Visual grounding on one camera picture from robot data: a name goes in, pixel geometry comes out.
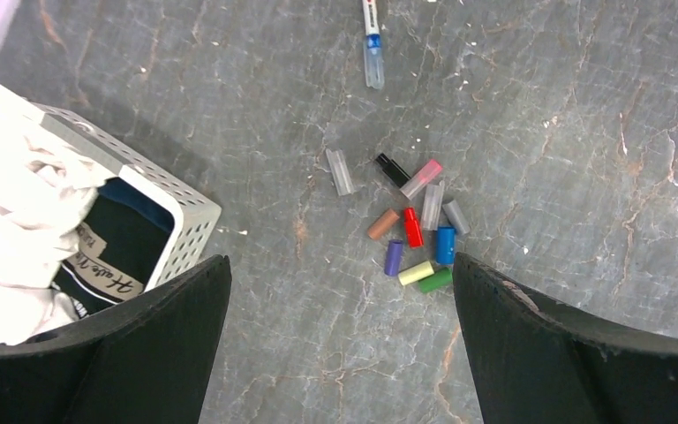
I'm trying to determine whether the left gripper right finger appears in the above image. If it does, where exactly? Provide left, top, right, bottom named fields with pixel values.
left=453, top=253, right=678, bottom=423

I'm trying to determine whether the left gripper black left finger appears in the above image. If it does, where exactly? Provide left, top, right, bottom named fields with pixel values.
left=0, top=255, right=232, bottom=423

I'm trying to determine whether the green pen cap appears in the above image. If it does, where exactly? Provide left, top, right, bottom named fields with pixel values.
left=418, top=268, right=453, bottom=293

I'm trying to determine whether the yellow pen cap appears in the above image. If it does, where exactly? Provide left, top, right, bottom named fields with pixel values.
left=397, top=261, right=435, bottom=286

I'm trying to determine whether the grey pen cap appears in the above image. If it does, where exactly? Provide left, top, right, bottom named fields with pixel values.
left=442, top=200, right=471, bottom=236

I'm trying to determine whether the red pen cap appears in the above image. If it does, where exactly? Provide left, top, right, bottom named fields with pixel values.
left=403, top=207, right=425, bottom=249

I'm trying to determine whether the purple pen cap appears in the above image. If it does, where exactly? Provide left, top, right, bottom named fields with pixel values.
left=383, top=239, right=404, bottom=276

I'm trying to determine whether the brown pen cap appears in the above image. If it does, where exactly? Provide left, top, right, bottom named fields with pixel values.
left=366, top=208, right=400, bottom=240

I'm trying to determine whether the pink pen cap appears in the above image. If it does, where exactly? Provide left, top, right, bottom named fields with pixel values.
left=400, top=159, right=442, bottom=200

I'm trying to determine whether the black pen cap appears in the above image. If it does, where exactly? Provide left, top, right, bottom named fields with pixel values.
left=374, top=154, right=411, bottom=188

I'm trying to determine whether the blue cap silver pen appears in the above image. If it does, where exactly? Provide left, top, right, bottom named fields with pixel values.
left=361, top=0, right=385, bottom=90

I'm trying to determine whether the black item in basket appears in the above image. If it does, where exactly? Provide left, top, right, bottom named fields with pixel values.
left=53, top=178, right=174, bottom=319

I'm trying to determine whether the white cloth in basket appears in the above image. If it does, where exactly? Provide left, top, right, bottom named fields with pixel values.
left=0, top=132, right=113, bottom=345

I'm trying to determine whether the white plastic basket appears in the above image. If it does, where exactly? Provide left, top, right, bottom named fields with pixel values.
left=0, top=85, right=222, bottom=291

